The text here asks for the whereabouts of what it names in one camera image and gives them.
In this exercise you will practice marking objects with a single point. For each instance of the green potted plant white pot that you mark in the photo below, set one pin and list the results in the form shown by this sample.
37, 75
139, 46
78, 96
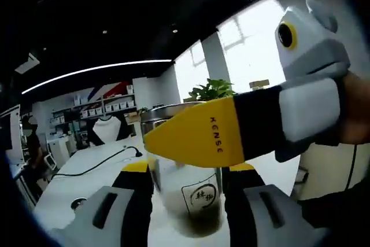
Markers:
215, 89

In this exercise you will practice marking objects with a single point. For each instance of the ceiling air conditioner vent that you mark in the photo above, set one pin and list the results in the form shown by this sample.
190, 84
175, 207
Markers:
27, 63

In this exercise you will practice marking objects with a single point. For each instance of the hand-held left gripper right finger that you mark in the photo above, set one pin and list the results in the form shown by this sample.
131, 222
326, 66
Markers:
260, 209

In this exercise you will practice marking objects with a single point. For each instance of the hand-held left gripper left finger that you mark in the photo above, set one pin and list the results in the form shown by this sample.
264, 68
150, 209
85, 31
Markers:
124, 206

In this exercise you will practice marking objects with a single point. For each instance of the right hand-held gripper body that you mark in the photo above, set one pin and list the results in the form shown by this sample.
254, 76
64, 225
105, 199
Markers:
312, 44

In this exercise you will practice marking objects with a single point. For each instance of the person's dark clothing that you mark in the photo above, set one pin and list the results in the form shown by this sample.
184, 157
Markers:
332, 206

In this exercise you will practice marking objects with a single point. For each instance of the curved ceiling light strip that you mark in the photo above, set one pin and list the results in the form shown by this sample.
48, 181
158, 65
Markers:
95, 69

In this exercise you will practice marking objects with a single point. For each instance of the chair with white black shirt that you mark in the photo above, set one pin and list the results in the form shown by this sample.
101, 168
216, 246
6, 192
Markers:
107, 128

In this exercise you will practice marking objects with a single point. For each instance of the tall seasoning bottle brown powder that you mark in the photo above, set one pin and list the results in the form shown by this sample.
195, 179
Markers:
185, 198

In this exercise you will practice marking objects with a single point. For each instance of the wall shelf with white bins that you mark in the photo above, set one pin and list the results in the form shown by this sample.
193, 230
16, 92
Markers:
115, 103

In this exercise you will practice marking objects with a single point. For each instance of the flat cardboard box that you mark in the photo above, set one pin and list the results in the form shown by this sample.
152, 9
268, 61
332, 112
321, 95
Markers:
259, 84

